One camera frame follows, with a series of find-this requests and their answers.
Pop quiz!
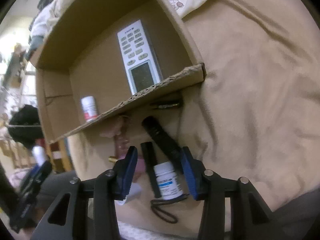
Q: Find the white pill bottle blue label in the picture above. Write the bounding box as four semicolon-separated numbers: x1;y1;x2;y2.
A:
153;161;183;200

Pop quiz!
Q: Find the pink translucent massage comb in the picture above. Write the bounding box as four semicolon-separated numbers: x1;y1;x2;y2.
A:
108;115;130;164

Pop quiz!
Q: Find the black flashlight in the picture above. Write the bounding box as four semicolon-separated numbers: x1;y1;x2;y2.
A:
142;116;183;174

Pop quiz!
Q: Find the black rectangular stick device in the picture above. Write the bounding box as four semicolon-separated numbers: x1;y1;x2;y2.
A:
140;141;161;198

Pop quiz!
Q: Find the pink gua sha stone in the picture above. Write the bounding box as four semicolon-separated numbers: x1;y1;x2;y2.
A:
99;116;124;138

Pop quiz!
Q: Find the white pill bottle red label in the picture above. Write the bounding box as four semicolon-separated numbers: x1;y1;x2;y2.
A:
81;96;99;122

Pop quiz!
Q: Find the tan bed blanket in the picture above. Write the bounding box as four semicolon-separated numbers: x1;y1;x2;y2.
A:
68;0;319;239

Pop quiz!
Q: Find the white remote control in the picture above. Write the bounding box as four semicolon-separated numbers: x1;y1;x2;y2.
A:
117;20;163;95

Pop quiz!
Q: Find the brown cardboard box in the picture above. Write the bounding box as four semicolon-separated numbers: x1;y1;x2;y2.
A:
30;0;206;143

